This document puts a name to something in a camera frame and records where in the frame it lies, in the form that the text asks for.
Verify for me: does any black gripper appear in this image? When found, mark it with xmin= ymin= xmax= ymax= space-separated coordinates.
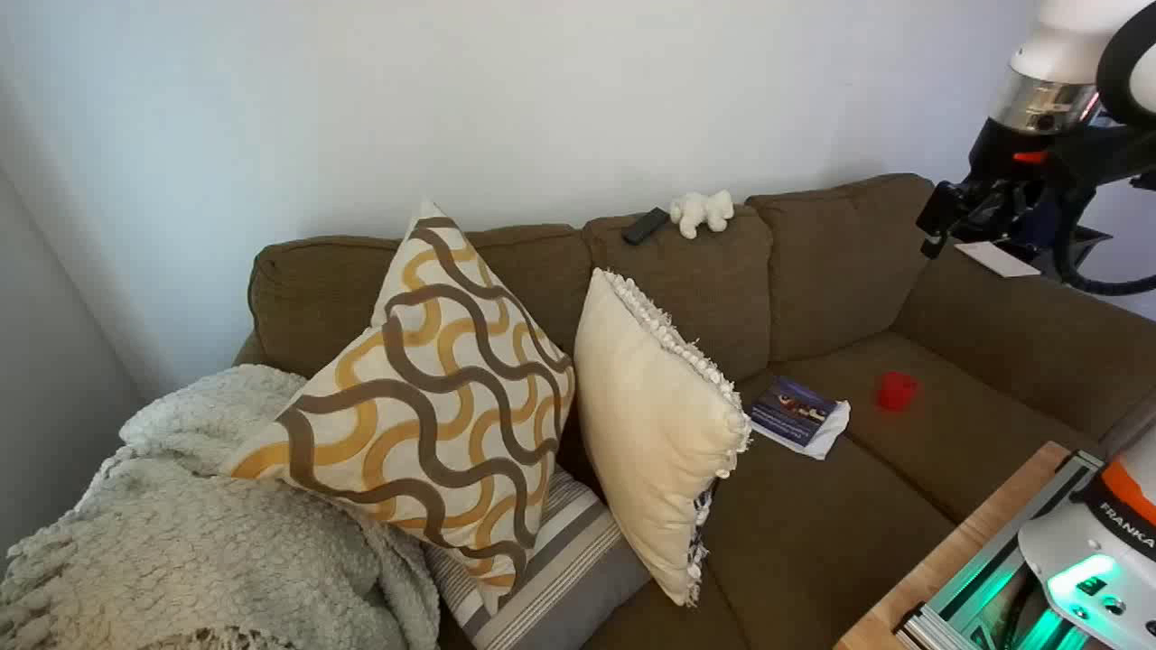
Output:
xmin=918 ymin=175 xmax=1042 ymax=260

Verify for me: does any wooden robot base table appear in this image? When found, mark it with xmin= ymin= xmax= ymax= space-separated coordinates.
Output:
xmin=835 ymin=436 xmax=1156 ymax=650

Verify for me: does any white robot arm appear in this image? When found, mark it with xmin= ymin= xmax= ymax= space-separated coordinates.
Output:
xmin=918 ymin=0 xmax=1156 ymax=650

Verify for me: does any cream fringed pillow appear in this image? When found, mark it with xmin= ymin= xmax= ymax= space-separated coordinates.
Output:
xmin=575 ymin=269 xmax=753 ymax=607

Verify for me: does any brown wave patterned pillow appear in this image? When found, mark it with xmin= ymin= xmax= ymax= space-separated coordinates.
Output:
xmin=223 ymin=212 xmax=577 ymax=601

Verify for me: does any white paper on armrest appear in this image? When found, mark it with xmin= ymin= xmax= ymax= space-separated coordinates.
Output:
xmin=958 ymin=242 xmax=1042 ymax=280

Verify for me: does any brown fabric sofa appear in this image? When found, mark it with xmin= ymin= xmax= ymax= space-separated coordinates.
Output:
xmin=234 ymin=175 xmax=1156 ymax=650

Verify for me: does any white plush toy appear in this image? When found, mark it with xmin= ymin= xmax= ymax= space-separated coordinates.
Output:
xmin=667 ymin=192 xmax=732 ymax=240

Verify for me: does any blue cover book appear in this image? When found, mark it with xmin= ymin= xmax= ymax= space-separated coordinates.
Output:
xmin=748 ymin=377 xmax=849 ymax=464

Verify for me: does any black remote control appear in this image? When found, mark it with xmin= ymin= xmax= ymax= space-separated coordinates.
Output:
xmin=620 ymin=206 xmax=667 ymax=247

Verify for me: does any grey striped cushion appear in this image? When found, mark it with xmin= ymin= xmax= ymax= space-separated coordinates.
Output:
xmin=428 ymin=475 xmax=652 ymax=650

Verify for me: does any grey knitted blanket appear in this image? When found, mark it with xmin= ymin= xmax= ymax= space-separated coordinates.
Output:
xmin=0 ymin=366 xmax=440 ymax=650

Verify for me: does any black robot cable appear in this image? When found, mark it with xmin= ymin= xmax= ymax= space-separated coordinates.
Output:
xmin=1053 ymin=178 xmax=1156 ymax=300

